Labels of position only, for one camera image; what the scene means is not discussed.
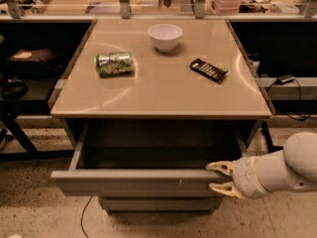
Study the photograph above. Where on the white ceramic bowl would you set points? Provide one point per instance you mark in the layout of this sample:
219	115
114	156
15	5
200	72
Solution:
165	37

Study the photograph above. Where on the black snack bar wrapper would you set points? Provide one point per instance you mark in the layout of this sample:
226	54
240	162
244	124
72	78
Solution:
208	70

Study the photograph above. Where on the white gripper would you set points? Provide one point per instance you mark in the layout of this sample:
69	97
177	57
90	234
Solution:
245	178

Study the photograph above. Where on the grey bottom drawer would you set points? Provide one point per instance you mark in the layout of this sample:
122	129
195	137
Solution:
160	204

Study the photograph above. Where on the metal cylinder on shelf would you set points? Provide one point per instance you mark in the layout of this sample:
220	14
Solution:
40	6

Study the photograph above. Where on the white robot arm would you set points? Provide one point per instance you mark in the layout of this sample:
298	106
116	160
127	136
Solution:
293	168

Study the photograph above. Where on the grey top drawer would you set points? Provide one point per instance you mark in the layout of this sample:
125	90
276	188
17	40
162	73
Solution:
149	158

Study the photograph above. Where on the black table frame left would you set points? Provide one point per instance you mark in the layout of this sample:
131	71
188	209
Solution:
31	152

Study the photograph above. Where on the grey drawer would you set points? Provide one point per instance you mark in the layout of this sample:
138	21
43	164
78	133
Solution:
160	204
149	158

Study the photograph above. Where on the black table leg right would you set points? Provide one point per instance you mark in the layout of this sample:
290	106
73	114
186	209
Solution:
271	147

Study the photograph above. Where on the green crushed soda can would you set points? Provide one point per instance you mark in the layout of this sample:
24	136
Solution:
113	64

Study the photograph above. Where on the black power adapter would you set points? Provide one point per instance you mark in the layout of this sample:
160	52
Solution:
285	79

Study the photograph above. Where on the grey drawer cabinet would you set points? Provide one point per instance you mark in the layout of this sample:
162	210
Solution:
163	86

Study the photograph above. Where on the white shoe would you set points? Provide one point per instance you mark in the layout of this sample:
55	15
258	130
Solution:
15	236

